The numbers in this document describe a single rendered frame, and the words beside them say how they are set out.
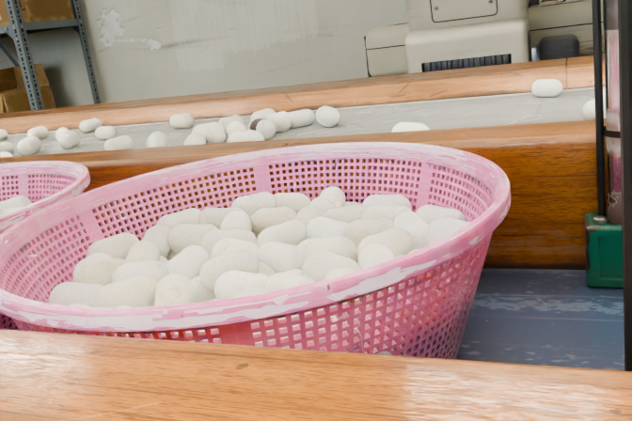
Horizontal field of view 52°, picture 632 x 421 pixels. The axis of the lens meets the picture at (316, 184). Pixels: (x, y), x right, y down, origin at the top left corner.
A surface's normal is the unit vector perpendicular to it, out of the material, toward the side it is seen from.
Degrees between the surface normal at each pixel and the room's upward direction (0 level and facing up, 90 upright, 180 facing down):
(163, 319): 90
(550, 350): 0
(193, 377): 0
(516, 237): 90
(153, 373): 0
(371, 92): 45
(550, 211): 90
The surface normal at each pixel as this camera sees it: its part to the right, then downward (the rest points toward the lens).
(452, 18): -0.30, 0.41
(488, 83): -0.34, -0.48
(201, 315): -0.03, 0.25
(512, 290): -0.13, -0.96
